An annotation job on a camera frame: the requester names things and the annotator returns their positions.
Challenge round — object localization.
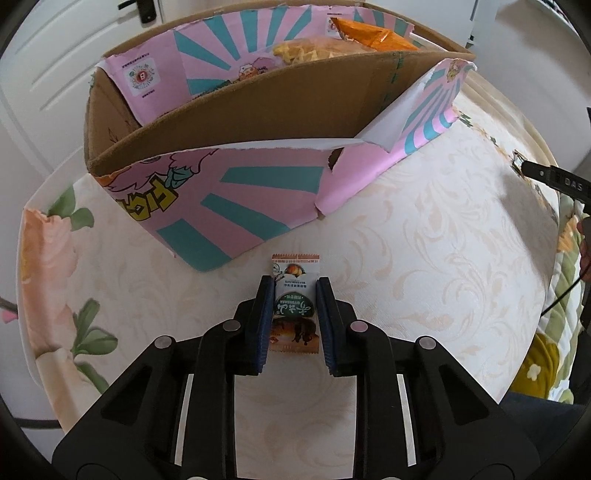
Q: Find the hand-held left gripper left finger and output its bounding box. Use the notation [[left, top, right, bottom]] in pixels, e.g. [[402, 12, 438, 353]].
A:
[[52, 275, 275, 480]]

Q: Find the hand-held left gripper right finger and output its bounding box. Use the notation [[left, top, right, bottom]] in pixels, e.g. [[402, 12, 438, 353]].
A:
[[315, 276, 541, 480]]

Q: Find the small brown and green snack packet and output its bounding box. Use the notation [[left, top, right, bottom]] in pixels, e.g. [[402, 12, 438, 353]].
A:
[[269, 253, 321, 354]]

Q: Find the cardboard box with pink print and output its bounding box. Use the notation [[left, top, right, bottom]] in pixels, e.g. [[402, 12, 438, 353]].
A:
[[84, 0, 477, 274]]

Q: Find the person's right hand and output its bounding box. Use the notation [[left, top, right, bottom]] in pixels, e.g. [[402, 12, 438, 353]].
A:
[[576, 216, 591, 282]]

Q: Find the green quilted blanket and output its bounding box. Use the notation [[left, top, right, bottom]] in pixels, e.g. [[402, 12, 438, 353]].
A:
[[538, 189, 591, 403]]

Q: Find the yellow cloth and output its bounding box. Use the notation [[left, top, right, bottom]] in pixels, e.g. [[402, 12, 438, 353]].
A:
[[512, 332, 578, 398]]

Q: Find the orange snack packet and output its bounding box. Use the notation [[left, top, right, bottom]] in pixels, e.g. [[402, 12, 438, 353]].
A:
[[330, 17, 422, 52]]

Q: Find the dark cloth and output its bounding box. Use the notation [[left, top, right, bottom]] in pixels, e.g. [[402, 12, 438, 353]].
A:
[[499, 391, 591, 464]]

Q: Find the clear packet of yellow chips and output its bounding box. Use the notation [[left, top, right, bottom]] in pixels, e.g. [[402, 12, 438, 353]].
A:
[[272, 37, 370, 66]]

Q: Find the white panelled door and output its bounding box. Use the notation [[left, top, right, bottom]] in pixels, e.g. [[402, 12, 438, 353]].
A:
[[0, 0, 278, 185]]

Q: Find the black cable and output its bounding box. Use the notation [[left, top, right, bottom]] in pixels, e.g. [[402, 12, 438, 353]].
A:
[[541, 270, 589, 320]]

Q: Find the black door handle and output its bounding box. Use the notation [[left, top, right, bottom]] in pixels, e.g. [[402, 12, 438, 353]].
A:
[[117, 0, 160, 24]]

